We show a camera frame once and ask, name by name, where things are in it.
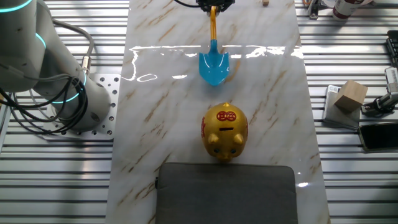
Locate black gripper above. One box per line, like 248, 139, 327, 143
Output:
195, 0, 236, 14

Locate blue and yellow toy shovel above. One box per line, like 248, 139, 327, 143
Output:
198, 6, 230, 87

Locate golden piggy bank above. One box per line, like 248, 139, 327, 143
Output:
201, 101, 249, 162

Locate red and white can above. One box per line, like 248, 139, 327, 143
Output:
331, 0, 374, 21

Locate large wooden block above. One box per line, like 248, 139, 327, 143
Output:
333, 79, 369, 113

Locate black ribbed item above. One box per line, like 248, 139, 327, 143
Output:
386, 30, 398, 68

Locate grey fabric pad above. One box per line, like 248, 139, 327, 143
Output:
154, 162, 299, 224

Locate silver vented box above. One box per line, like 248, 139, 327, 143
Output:
384, 67, 398, 93

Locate black clamp with silver cylinder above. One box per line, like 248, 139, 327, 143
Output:
360, 92, 398, 118

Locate black smartphone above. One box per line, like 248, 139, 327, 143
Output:
357, 121, 398, 152

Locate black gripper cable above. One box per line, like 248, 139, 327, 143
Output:
173, 0, 200, 9

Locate aluminium corner bracket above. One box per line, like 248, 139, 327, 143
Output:
307, 0, 323, 20

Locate grey cable with connector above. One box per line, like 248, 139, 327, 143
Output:
52, 19, 95, 75

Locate grey metal plate bracket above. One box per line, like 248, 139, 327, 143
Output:
322, 85, 361, 130

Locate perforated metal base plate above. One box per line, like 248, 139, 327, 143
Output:
42, 73, 121, 141

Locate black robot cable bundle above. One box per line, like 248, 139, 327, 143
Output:
0, 76, 90, 135

